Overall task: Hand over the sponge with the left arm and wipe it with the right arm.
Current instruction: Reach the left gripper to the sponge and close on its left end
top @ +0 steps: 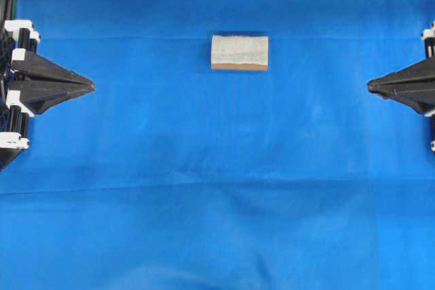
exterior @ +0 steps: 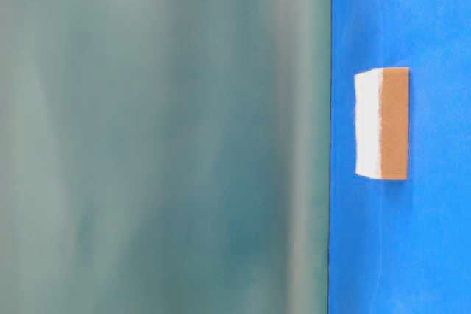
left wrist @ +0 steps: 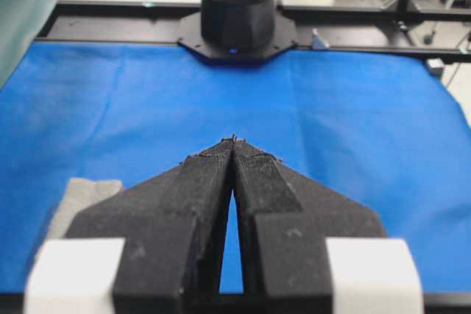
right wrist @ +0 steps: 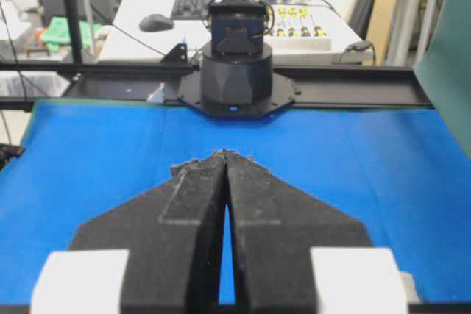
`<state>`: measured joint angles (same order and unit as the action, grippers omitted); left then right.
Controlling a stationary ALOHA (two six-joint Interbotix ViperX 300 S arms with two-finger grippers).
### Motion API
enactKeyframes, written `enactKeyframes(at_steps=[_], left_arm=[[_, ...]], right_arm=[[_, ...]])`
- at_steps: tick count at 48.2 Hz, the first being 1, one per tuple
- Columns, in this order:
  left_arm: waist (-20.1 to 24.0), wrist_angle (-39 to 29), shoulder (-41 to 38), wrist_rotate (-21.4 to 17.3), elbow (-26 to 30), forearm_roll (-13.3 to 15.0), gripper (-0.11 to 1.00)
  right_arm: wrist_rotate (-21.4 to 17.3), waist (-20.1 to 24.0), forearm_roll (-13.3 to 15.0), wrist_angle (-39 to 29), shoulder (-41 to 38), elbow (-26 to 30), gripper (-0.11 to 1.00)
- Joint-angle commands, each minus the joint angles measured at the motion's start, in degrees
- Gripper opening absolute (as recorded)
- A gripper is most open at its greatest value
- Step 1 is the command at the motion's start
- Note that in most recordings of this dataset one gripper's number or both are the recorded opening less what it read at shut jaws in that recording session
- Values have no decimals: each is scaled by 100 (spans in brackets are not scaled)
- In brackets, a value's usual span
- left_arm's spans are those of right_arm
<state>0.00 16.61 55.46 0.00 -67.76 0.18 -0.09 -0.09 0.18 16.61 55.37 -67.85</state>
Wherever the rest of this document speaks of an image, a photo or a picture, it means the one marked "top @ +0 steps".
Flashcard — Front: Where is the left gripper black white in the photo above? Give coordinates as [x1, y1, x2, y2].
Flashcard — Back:
[1, 20, 94, 150]

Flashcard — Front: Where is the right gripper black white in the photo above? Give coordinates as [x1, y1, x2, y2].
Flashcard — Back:
[366, 20, 435, 152]

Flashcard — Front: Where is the grey and brown sponge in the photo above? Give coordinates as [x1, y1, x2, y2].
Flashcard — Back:
[211, 35, 269, 71]

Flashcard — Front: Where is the blue table cloth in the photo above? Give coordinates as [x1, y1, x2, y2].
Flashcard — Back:
[1, 0, 434, 289]

